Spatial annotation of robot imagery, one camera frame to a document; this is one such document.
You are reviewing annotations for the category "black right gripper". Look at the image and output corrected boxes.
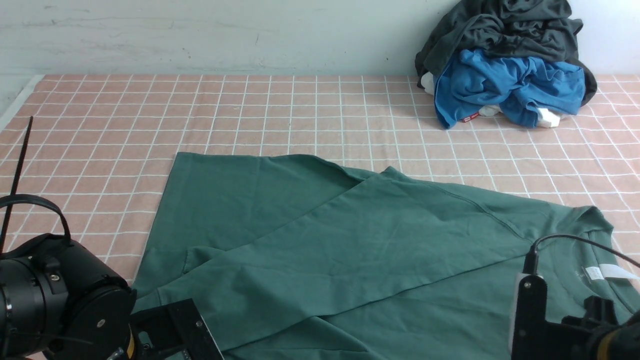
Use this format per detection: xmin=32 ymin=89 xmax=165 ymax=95
xmin=509 ymin=273 xmax=622 ymax=360

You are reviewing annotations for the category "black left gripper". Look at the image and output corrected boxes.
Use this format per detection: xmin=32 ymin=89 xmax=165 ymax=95
xmin=109 ymin=299 xmax=224 ymax=360

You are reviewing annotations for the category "green long sleeve shirt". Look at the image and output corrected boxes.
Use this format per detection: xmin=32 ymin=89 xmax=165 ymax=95
xmin=134 ymin=152 xmax=613 ymax=360

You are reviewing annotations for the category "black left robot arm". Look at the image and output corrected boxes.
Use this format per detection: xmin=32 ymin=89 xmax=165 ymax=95
xmin=0 ymin=126 xmax=223 ymax=360

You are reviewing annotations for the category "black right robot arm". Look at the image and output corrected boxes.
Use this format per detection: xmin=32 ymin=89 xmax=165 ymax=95
xmin=509 ymin=273 xmax=640 ymax=360

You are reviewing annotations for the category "pink checkered tablecloth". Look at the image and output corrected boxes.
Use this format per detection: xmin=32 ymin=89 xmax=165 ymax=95
xmin=1 ymin=74 xmax=639 ymax=285

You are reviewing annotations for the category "blue crumpled garment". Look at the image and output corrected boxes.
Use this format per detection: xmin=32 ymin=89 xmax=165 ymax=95
xmin=434 ymin=48 xmax=586 ymax=129

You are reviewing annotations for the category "dark grey crumpled garment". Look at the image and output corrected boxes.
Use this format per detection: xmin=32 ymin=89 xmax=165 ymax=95
xmin=414 ymin=0 xmax=598 ymax=105

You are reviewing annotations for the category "black right camera cable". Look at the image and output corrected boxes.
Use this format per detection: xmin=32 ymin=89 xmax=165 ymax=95
xmin=523 ymin=234 xmax=640 ymax=276

